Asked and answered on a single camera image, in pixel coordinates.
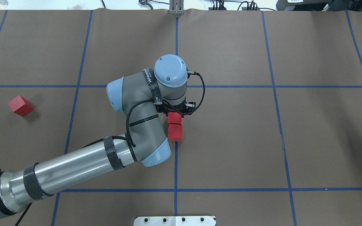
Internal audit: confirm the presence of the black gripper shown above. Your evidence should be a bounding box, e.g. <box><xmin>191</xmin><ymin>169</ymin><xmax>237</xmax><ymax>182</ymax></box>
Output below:
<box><xmin>155</xmin><ymin>101</ymin><xmax>196</xmax><ymax>117</ymax></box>

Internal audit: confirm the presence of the red block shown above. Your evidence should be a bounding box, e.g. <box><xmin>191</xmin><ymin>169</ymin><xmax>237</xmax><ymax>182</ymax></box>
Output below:
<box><xmin>167</xmin><ymin>124</ymin><xmax>183</xmax><ymax>142</ymax></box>
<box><xmin>8</xmin><ymin>95</ymin><xmax>34</xmax><ymax>117</ymax></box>
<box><xmin>167</xmin><ymin>112</ymin><xmax>183</xmax><ymax>125</ymax></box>

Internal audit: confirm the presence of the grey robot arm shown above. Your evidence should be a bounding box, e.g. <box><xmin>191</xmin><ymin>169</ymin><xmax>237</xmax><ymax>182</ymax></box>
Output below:
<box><xmin>0</xmin><ymin>54</ymin><xmax>202</xmax><ymax>219</ymax></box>

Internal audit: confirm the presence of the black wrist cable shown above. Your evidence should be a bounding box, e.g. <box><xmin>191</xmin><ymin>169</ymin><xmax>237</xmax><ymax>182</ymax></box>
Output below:
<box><xmin>186</xmin><ymin>71</ymin><xmax>206</xmax><ymax>115</ymax></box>

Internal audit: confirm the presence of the metal clamp bracket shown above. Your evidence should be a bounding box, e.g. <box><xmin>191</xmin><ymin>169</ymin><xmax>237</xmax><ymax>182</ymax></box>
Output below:
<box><xmin>169</xmin><ymin>0</ymin><xmax>185</xmax><ymax>16</ymax></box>

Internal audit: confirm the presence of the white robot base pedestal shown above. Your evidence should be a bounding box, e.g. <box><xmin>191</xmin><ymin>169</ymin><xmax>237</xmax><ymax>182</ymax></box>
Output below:
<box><xmin>133</xmin><ymin>216</ymin><xmax>217</xmax><ymax>226</ymax></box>

